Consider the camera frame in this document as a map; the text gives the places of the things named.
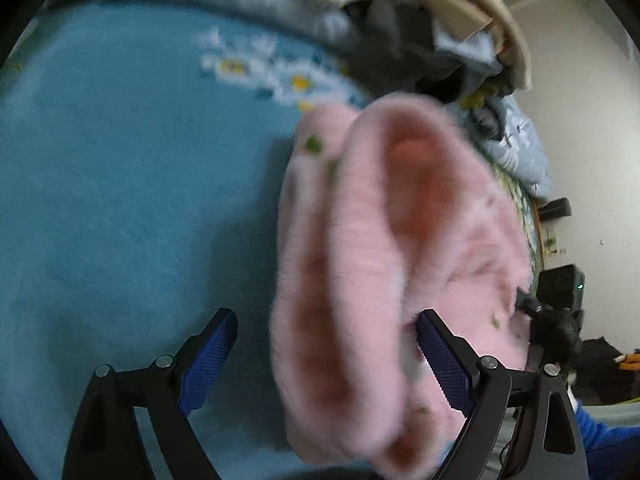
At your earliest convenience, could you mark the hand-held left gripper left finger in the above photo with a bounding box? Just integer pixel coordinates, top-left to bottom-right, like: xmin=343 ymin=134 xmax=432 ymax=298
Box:
xmin=61 ymin=307 xmax=239 ymax=480

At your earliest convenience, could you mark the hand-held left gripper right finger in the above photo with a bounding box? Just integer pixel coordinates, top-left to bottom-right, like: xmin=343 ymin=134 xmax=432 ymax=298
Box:
xmin=416 ymin=308 xmax=591 ymax=480

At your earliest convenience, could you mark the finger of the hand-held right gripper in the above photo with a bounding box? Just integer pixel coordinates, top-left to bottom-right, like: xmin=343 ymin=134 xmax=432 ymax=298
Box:
xmin=515 ymin=287 xmax=544 ymax=318

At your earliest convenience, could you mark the pink fluffy garment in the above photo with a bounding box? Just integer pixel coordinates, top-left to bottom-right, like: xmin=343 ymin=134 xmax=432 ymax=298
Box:
xmin=269 ymin=91 xmax=534 ymax=479

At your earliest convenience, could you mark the person's right forearm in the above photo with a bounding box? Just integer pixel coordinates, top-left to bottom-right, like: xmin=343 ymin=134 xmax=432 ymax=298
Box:
xmin=570 ymin=400 xmax=640 ymax=480

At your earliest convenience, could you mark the green patterned bedsheet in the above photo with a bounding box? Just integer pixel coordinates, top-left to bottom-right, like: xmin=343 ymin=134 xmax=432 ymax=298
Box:
xmin=492 ymin=159 xmax=545 ymax=286

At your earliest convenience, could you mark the small black box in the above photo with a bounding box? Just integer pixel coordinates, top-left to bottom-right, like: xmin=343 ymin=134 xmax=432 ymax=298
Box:
xmin=539 ymin=198 xmax=572 ymax=222

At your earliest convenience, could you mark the black bag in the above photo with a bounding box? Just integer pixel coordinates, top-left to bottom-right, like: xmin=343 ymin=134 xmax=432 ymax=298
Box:
xmin=570 ymin=337 xmax=640 ymax=407

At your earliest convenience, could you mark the light blue puffer jacket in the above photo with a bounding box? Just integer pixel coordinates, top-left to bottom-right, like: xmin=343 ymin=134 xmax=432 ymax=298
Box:
xmin=470 ymin=98 xmax=554 ymax=199

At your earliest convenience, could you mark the blue flower print blanket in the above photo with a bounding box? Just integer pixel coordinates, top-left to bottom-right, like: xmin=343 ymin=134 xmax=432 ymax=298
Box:
xmin=0 ymin=1 xmax=376 ymax=480

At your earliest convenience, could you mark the white cloth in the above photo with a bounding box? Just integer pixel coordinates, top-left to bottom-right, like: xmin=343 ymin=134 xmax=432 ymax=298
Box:
xmin=433 ymin=29 xmax=503 ymax=72

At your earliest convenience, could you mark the dark grey garment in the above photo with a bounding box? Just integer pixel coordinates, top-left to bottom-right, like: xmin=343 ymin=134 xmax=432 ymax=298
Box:
xmin=344 ymin=0 xmax=516 ymax=107

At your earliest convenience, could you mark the cream curved headboard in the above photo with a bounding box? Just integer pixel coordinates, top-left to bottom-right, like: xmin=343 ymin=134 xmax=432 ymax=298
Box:
xmin=298 ymin=0 xmax=532 ymax=92

